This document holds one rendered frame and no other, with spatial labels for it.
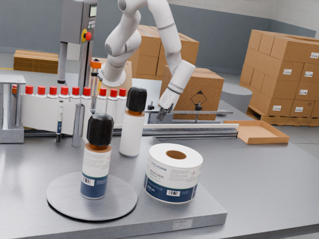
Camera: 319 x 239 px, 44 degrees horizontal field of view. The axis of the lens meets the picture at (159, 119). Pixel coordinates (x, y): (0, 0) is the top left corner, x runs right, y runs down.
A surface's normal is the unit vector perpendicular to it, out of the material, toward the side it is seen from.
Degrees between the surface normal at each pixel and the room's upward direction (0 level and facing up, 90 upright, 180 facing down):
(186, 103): 90
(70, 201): 0
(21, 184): 0
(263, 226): 0
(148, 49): 90
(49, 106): 90
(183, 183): 90
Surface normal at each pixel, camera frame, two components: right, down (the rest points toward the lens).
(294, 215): 0.16, -0.93
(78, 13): -0.19, 0.30
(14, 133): 0.40, 0.37
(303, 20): -0.94, -0.04
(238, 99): 0.19, 0.42
